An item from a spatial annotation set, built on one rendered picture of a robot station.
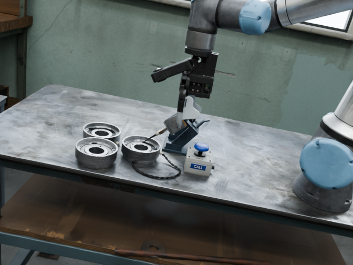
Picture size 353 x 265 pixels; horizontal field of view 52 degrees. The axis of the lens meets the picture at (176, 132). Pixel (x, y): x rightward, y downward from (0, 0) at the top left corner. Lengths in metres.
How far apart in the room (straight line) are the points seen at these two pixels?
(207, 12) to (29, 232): 0.76
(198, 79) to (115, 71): 1.75
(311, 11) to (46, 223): 0.91
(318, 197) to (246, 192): 0.18
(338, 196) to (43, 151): 0.75
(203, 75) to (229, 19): 0.16
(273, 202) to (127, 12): 1.88
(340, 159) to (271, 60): 1.83
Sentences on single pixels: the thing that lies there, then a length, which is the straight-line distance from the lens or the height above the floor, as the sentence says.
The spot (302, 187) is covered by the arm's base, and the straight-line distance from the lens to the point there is 1.00.
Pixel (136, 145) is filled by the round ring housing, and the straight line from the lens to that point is 1.00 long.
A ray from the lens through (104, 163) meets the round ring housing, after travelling 0.90.
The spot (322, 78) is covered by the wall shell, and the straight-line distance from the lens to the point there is 2.68.
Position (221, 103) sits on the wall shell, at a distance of 2.61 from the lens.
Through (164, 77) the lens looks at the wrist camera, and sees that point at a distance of 0.94.
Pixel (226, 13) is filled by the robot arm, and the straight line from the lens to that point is 0.87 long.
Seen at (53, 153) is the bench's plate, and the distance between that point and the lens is 0.97.
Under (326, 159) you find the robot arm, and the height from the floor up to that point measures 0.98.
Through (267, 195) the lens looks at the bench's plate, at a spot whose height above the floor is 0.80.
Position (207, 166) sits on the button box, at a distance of 0.95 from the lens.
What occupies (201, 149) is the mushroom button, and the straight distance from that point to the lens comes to 0.94.
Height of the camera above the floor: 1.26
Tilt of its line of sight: 22 degrees down
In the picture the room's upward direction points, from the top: 11 degrees clockwise
